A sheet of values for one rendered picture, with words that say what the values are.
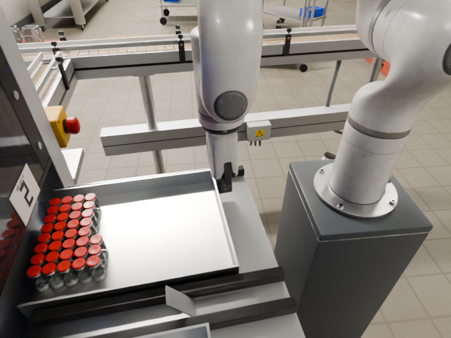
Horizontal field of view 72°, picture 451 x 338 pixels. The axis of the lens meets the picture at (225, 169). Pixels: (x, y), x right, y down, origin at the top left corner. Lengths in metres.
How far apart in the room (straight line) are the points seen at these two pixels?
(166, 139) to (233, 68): 1.21
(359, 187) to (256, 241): 0.25
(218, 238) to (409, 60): 0.43
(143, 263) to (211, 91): 0.34
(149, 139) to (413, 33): 1.27
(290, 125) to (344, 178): 1.02
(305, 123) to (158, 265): 1.31
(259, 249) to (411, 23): 0.44
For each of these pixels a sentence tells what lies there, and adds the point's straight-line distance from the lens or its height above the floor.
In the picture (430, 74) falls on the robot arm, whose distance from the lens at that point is 0.54.
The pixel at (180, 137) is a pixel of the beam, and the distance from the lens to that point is 1.59.
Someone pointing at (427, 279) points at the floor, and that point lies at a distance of 1.87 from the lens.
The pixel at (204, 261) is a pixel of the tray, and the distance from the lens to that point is 0.59.
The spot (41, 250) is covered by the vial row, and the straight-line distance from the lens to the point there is 0.62.
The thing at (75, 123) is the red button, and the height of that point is 1.01.
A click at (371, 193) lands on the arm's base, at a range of 0.74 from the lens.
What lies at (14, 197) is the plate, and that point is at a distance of 0.56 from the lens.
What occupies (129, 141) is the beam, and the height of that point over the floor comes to 0.50.
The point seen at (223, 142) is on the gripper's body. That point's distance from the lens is 0.54.
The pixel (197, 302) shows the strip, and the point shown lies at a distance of 0.55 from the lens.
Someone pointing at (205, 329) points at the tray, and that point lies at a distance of 0.51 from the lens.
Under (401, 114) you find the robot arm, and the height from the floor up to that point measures 1.10.
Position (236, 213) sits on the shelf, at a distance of 0.66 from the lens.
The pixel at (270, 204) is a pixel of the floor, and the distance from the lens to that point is 1.92.
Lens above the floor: 1.37
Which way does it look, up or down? 39 degrees down
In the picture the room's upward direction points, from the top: straight up
